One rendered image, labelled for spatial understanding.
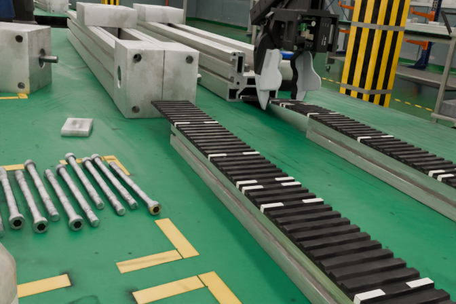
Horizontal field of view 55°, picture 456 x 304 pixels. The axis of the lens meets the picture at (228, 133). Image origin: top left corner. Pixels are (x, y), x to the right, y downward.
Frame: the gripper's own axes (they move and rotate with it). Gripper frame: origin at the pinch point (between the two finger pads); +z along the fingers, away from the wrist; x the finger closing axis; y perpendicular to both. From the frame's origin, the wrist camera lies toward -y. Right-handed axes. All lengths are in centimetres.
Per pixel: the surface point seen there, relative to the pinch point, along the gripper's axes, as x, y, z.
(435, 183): -2.1, 32.1, 0.1
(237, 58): -3.7, -8.7, -5.2
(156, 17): -2, -66, -8
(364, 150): -2.1, 22.4, 0.4
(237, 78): -3.3, -8.7, -1.7
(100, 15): -21.1, -40.8, -8.5
